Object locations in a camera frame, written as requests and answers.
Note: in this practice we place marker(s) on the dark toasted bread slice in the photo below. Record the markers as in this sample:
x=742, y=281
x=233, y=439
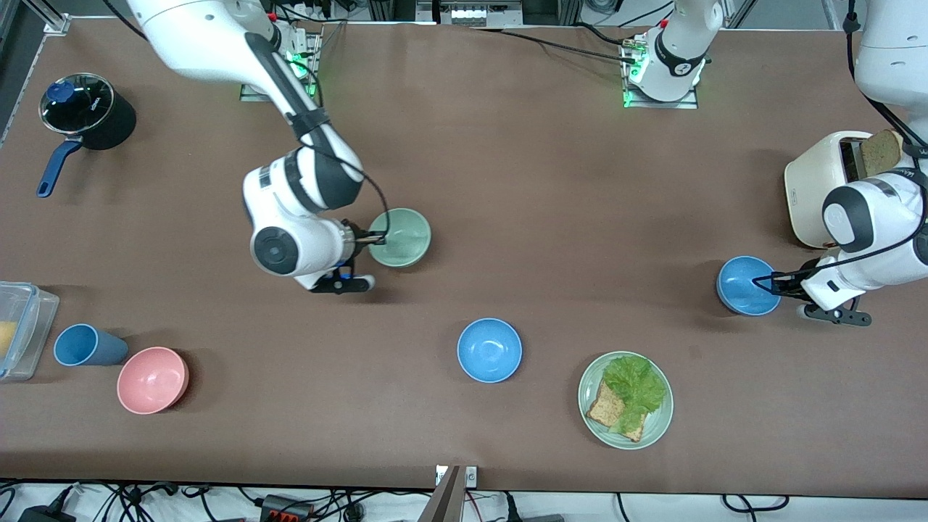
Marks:
x=881, y=152

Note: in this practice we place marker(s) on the grey camera mount bar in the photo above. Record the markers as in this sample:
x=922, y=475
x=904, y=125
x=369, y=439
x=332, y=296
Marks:
x=444, y=500

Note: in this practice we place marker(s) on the green bowl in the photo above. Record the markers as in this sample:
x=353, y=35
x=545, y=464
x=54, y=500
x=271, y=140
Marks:
x=402, y=239

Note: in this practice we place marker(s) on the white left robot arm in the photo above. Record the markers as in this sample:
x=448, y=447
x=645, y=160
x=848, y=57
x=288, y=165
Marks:
x=870, y=217

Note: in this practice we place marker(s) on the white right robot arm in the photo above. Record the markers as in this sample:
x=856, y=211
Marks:
x=210, y=36

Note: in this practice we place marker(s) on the green lettuce leaf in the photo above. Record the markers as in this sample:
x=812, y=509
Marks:
x=636, y=388

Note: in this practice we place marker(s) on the black power adapter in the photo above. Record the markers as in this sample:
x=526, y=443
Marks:
x=43, y=513

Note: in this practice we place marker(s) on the white toaster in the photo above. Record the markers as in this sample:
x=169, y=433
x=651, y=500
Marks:
x=812, y=174

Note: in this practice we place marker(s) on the red black power strip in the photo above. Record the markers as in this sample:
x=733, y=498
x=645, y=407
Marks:
x=286, y=510

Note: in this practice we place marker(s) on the brown bread slice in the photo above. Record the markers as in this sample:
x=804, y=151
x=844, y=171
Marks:
x=605, y=409

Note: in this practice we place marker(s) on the yellow food item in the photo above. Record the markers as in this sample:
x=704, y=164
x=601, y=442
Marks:
x=6, y=339

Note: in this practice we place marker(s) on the blue cup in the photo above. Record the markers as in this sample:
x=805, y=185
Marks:
x=83, y=345

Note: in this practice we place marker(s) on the glass pot lid blue knob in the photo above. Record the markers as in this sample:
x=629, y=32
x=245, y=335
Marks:
x=80, y=101

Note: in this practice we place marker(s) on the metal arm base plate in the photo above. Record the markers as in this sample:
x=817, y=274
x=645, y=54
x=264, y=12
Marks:
x=692, y=101
x=254, y=94

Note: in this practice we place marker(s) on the green plate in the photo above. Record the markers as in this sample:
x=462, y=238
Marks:
x=591, y=399

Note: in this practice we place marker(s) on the blue bowl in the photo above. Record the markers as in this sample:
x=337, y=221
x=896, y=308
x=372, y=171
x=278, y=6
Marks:
x=743, y=286
x=489, y=350

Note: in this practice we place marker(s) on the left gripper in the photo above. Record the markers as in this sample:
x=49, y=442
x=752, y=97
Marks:
x=792, y=283

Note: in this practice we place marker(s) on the pink bowl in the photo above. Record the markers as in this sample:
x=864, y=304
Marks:
x=151, y=380

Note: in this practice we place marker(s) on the metal corner bracket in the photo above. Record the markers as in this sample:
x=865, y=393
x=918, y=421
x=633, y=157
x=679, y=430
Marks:
x=58, y=24

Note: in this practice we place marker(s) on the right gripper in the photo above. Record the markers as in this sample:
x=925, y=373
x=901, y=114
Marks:
x=355, y=238

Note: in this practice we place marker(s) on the clear plastic container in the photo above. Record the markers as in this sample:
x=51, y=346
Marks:
x=32, y=326

